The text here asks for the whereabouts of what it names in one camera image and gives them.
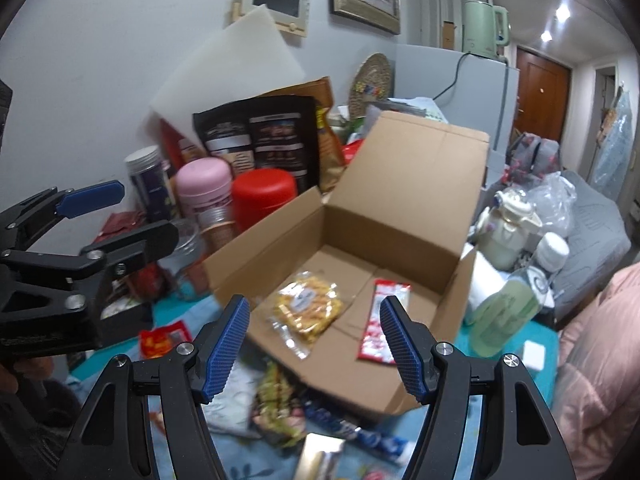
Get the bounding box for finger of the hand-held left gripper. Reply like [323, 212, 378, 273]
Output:
[0, 220, 180, 328]
[0, 180, 126, 251]

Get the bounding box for blue cookie tube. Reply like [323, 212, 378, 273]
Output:
[300, 400, 416, 463]

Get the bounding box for green electric kettle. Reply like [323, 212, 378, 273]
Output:
[461, 0, 513, 61]

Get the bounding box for white adapter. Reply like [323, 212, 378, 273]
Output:
[520, 340, 548, 373]

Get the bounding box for pink padded jacket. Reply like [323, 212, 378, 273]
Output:
[550, 262, 640, 480]

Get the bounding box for red yellow snack packet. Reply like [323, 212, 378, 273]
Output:
[139, 322, 193, 358]

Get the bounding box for white foam board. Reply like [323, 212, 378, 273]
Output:
[149, 4, 307, 126]

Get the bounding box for grey backpack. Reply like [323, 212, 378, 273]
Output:
[505, 132, 562, 186]

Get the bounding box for blue plastic cover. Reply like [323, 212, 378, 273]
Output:
[590, 85, 638, 186]

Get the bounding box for brown green cereal packet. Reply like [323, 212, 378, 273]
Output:
[252, 360, 308, 448]

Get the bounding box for brown wooden door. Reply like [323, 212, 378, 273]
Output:
[512, 46, 572, 143]

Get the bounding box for black kettle cable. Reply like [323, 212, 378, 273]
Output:
[432, 52, 471, 101]

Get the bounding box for red white snack packet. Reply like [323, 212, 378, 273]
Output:
[356, 280, 412, 363]

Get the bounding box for grey refrigerator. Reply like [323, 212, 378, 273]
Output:
[395, 44, 522, 153]

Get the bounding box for clear plastic bag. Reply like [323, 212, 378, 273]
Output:
[525, 171, 578, 238]

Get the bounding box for white lidded bottle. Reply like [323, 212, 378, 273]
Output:
[532, 232, 571, 273]

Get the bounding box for black lidded chili jar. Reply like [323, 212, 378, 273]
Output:
[117, 255, 168, 306]

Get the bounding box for green liquid bottle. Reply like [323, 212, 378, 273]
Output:
[467, 265, 553, 358]

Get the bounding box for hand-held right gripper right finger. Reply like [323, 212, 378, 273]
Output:
[379, 296, 578, 480]

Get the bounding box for red snack bag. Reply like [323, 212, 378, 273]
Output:
[159, 117, 201, 171]

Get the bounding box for black printed bag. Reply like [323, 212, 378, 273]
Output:
[192, 95, 321, 193]

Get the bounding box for blue floral tablecloth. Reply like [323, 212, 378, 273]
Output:
[70, 280, 558, 480]

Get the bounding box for dark red sachets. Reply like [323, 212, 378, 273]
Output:
[97, 212, 151, 246]

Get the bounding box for brown cardboard box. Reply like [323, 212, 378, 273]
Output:
[202, 110, 491, 418]

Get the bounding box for grey sofa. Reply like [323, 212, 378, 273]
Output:
[545, 170, 633, 331]

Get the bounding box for silver purple snack packet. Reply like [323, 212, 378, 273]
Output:
[295, 432, 348, 480]

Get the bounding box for dark jar with white lid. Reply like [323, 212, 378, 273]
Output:
[125, 145, 176, 223]

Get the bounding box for red lidded jar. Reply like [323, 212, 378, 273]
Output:
[231, 169, 300, 233]

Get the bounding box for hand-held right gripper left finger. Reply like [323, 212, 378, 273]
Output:
[57, 294, 251, 480]

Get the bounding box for white thermos jug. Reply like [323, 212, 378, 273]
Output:
[475, 190, 543, 271]

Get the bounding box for woven round plate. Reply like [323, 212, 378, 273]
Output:
[348, 53, 393, 118]

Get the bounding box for clear plastic jar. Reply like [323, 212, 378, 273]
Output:
[165, 217, 211, 301]

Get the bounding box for pink lidded jar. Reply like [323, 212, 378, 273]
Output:
[175, 157, 238, 256]

